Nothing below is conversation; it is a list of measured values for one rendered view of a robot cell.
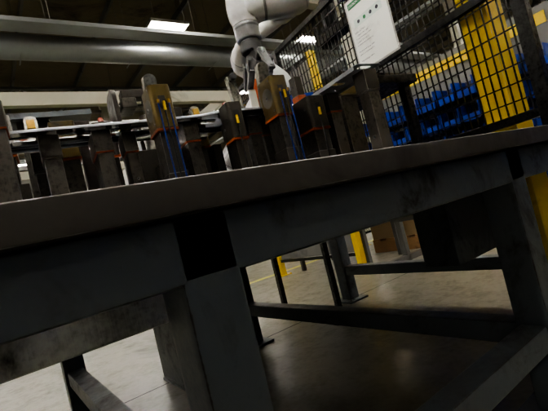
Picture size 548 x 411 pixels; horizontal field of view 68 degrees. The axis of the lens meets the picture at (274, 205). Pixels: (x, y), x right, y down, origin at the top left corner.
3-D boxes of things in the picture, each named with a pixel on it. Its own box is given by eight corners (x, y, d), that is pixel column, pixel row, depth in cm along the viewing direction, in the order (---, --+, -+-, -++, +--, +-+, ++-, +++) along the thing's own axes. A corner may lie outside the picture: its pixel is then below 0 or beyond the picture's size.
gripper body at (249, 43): (264, 36, 138) (271, 62, 138) (254, 48, 146) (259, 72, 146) (245, 36, 135) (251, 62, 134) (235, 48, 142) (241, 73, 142)
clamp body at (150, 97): (179, 215, 100) (148, 80, 101) (168, 220, 110) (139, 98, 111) (204, 209, 103) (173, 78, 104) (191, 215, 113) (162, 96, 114)
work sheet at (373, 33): (399, 48, 152) (380, -30, 153) (360, 73, 172) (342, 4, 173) (404, 48, 153) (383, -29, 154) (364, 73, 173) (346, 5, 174)
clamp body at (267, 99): (301, 188, 114) (271, 70, 115) (281, 196, 125) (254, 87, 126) (320, 184, 117) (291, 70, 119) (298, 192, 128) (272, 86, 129)
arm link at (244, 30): (251, 33, 147) (255, 49, 146) (228, 33, 142) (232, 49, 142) (262, 19, 139) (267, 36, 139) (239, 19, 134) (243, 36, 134)
